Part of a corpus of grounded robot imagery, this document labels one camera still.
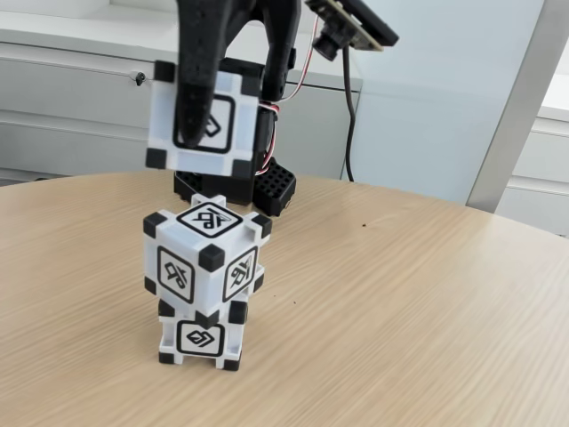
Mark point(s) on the white cube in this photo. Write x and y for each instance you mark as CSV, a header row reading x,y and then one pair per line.
x,y
200,338
209,220
244,129

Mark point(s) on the small black cabinet key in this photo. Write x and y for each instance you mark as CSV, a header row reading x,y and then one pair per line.
x,y
140,79

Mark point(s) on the white low cabinet with drawers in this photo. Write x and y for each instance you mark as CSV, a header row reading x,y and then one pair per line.
x,y
53,89

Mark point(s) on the frosted glass panel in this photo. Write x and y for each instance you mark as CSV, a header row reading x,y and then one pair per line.
x,y
422,89

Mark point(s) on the white cube, layered-diamond symbol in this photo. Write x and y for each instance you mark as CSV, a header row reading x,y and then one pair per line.
x,y
200,338

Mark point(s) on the white side cabinet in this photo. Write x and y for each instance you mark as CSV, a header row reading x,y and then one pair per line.
x,y
547,178

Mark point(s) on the gripper camera module on mount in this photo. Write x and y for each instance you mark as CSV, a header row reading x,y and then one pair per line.
x,y
329,42

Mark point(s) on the grey metal post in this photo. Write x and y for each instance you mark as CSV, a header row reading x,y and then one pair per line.
x,y
511,111

